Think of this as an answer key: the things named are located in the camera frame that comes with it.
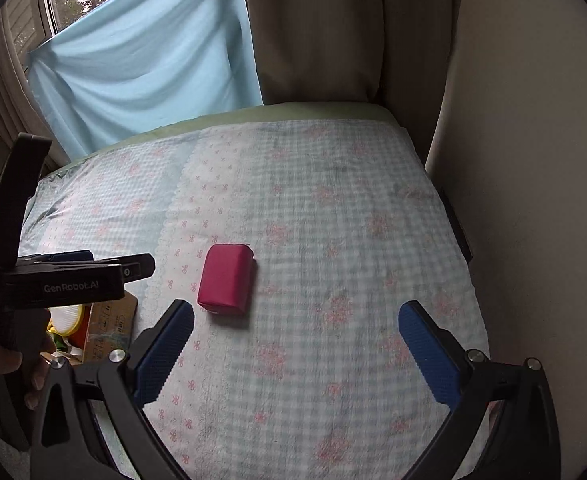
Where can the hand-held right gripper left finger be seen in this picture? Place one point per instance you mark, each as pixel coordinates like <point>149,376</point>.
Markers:
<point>162,360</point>

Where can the beige curtain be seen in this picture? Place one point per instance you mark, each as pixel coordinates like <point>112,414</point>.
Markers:
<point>348,30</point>
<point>3,100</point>

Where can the cardboard box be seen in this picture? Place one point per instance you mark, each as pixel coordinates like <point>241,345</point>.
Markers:
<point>113,325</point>

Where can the green bed sheet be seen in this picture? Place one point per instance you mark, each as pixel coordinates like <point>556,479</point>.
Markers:
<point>273,112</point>

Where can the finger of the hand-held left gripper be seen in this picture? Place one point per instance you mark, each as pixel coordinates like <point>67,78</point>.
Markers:
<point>136,267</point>
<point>16,195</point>

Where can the yellow rimmed round mirror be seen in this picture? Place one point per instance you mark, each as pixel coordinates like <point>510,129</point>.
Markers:
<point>68,317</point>

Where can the magenta soft pouch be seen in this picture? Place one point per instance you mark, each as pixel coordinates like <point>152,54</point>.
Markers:
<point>226,277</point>

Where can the light blue hanging cloth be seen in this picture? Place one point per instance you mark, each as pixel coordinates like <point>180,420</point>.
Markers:
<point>148,60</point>

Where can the checked floral bed blanket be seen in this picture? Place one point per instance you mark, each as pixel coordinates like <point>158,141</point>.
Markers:
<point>323,260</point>

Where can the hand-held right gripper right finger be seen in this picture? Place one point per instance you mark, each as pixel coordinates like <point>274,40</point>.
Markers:
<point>429,355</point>

